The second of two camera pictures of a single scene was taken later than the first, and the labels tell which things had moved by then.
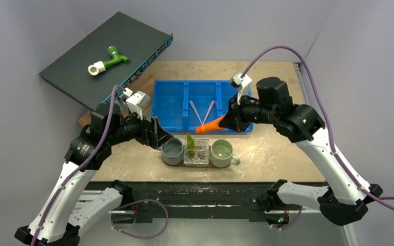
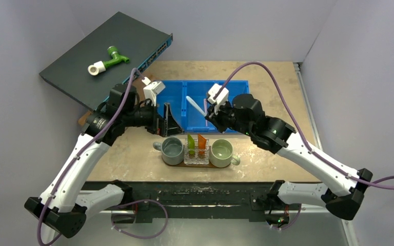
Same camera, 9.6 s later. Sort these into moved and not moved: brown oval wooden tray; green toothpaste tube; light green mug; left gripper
Moved: left gripper
Not moved: green toothpaste tube; light green mug; brown oval wooden tray
